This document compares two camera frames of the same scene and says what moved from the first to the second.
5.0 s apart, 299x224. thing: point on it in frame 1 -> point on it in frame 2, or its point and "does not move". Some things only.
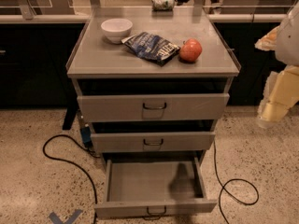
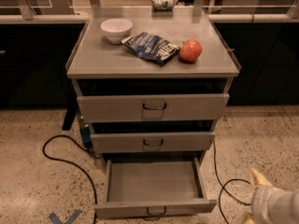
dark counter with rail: x=35 y=49 does not move
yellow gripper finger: x=269 y=42 -> x=260 y=179
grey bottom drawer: x=151 y=187 does not move
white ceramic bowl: x=117 y=29 does not move
